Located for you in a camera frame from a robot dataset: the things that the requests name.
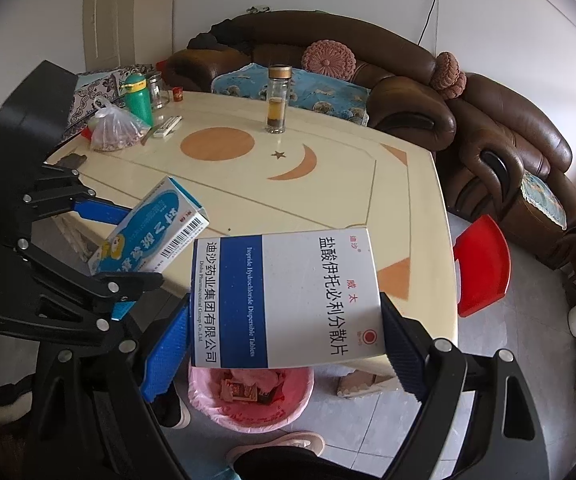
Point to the person's black pants leg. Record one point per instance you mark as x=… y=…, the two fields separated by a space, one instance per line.
x=278 y=465

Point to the black clothing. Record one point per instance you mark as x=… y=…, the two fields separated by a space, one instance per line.
x=223 y=35

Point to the green plastic bottle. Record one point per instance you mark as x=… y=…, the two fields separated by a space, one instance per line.
x=138 y=100

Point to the small red cup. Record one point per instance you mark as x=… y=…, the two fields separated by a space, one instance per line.
x=178 y=94

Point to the red plastic stool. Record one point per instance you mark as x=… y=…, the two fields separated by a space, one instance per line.
x=482 y=265

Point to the brown leather sofa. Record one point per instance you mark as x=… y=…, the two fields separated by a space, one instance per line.
x=318 y=67

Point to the white remote control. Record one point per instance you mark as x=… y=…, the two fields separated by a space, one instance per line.
x=168 y=127

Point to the flat black object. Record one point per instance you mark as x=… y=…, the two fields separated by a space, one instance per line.
x=70 y=160

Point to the patterned grey cloth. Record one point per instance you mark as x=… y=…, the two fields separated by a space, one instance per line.
x=100 y=87

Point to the pink round cushion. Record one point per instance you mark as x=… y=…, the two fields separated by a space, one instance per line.
x=448 y=77
x=325 y=57

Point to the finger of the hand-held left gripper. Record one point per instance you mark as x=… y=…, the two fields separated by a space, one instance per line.
x=100 y=211
x=93 y=287

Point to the blue armrest cloth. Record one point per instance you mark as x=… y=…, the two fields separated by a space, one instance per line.
x=545 y=195

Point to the blue patterned seat cushion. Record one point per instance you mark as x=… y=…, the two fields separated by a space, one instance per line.
x=293 y=91

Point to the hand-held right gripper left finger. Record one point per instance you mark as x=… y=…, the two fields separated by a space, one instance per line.
x=168 y=355

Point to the clear plastic bag of nuts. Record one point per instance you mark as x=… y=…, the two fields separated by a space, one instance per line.
x=115 y=130

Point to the person's shoe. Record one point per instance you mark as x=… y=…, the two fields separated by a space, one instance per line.
x=278 y=447
x=175 y=405

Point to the brown leather armchair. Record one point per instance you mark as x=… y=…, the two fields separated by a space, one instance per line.
x=507 y=160

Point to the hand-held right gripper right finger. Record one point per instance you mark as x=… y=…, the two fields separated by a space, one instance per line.
x=402 y=355

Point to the pink trash bin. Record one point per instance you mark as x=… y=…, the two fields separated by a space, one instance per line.
x=253 y=392

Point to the tall glass bottle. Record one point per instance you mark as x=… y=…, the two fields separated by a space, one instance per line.
x=278 y=102

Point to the glass jar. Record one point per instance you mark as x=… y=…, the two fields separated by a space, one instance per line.
x=156 y=91

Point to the white and blue medicine box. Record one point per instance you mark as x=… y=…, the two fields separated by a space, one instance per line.
x=288 y=295

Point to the cream door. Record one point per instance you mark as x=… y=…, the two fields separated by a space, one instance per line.
x=103 y=15

